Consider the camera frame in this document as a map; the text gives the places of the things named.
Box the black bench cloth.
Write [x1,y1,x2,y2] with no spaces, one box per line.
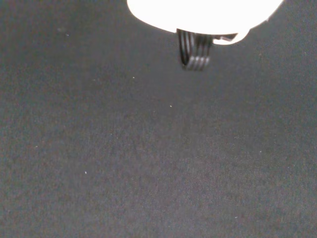
[0,0,317,238]

